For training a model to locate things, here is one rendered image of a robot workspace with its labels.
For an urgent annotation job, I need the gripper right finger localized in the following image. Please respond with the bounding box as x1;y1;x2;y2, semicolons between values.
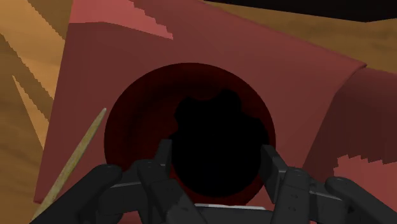
260;144;397;224

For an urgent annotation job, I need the tan wooden stick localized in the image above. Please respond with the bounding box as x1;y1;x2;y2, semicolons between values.
31;107;108;221

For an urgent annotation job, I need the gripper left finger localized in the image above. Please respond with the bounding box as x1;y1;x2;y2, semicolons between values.
30;139;206;224

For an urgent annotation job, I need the red sofa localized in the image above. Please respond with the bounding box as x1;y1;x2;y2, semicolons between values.
33;0;397;224

